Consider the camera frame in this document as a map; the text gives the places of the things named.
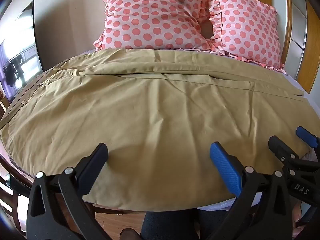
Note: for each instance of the person's leg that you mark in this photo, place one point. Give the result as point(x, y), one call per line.
point(170, 225)

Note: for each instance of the wooden headboard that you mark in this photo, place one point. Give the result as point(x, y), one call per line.
point(307, 62)

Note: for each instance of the khaki pants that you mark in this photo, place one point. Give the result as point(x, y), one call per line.
point(150, 105)

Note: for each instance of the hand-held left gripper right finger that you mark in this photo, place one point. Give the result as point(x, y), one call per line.
point(223, 166)

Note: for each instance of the black television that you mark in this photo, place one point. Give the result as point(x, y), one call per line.
point(22, 55)

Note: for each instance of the khaki trousers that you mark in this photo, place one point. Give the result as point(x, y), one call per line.
point(298, 85)

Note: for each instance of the pink polka dot pillow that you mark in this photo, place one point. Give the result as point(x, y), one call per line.
point(247, 30)
point(152, 12)

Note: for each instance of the person's right hand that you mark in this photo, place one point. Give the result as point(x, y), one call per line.
point(298, 217)

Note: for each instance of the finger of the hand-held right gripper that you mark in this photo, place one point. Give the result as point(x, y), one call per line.
point(281, 146)
point(305, 134)

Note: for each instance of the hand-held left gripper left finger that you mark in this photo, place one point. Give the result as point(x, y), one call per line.
point(96, 158)

